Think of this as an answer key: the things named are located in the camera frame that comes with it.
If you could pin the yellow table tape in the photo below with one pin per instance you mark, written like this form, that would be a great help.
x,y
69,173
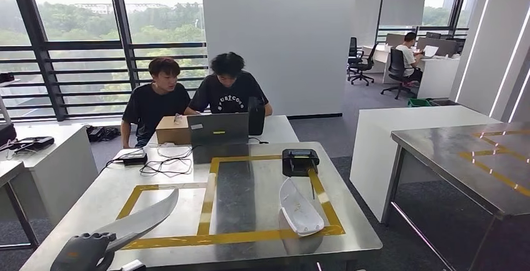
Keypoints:
x,y
497,165
232,238

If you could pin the black office chair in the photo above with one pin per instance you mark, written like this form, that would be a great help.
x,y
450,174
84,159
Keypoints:
x,y
364,66
397,72
354,52

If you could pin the white desk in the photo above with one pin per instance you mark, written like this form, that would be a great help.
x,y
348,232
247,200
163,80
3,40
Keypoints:
x,y
439,76

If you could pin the grey plastic bin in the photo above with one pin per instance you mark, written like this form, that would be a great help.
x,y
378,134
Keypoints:
x,y
443,102

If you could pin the black controller device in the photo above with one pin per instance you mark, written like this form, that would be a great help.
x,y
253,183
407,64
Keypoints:
x,y
300,161

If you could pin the white laptop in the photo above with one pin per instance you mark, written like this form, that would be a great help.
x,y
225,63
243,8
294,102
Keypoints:
x,y
430,51

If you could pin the grey laptop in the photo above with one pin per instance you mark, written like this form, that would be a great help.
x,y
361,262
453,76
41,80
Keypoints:
x,y
219,130

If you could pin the black case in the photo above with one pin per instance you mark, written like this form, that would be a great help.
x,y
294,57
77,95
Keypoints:
x,y
6,133

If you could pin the person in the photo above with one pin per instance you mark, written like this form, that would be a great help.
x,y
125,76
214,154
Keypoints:
x,y
227,87
408,56
155,99

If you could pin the black power adapter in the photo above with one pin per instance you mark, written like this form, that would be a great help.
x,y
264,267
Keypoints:
x,y
132,158

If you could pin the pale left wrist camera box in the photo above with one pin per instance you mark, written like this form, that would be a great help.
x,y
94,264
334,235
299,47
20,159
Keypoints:
x,y
132,266

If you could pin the green plastic bin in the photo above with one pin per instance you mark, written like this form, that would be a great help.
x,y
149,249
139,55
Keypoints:
x,y
419,103

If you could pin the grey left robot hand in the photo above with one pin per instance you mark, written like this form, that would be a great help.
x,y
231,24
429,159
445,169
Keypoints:
x,y
82,252

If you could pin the black speaker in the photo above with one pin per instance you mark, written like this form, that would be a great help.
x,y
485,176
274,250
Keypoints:
x,y
256,116

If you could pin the cardboard box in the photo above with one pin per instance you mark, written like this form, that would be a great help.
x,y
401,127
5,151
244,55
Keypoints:
x,y
174,130

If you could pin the white plastic car part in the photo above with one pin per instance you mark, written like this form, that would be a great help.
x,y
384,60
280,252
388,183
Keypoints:
x,y
140,219
300,211

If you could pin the black gadgets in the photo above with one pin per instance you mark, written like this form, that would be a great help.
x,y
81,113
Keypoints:
x,y
31,143

